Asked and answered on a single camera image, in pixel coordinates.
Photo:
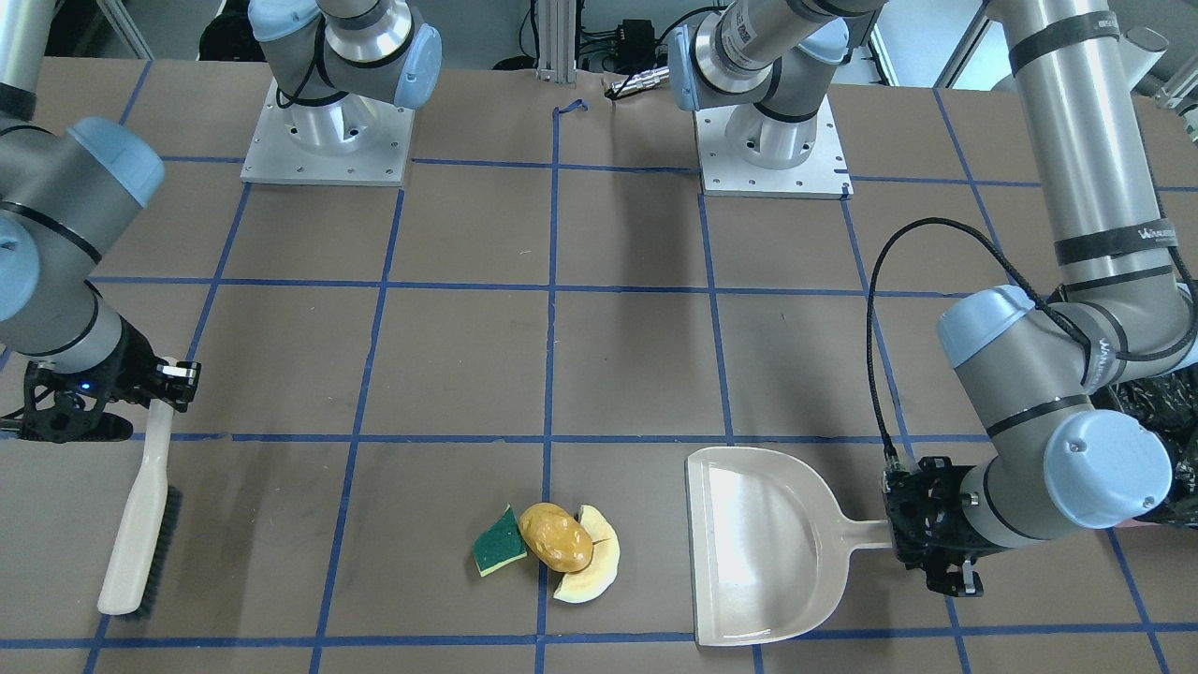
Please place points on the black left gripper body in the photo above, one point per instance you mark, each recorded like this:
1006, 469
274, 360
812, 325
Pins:
941, 524

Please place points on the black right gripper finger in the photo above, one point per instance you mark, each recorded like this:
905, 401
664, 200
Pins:
176, 383

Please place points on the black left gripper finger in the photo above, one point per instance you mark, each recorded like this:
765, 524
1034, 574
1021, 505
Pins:
953, 579

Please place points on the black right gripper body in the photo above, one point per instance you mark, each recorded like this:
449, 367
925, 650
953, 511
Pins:
132, 367

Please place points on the beige plastic dustpan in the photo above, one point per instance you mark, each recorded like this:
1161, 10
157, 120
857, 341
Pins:
771, 547

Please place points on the beige hand brush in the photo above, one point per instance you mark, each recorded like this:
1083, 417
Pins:
140, 549

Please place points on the green yellow sponge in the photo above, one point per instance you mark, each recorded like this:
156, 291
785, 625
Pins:
499, 545

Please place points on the brown toy potato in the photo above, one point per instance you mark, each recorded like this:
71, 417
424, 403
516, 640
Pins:
555, 538

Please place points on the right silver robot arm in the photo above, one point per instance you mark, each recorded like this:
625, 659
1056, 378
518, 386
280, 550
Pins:
66, 200

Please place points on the pink bin with black liner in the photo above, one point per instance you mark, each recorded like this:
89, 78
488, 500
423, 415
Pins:
1167, 406

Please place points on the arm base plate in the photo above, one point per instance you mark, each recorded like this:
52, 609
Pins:
745, 154
353, 142

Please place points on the aluminium frame post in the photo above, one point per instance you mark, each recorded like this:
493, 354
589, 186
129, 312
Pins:
556, 41

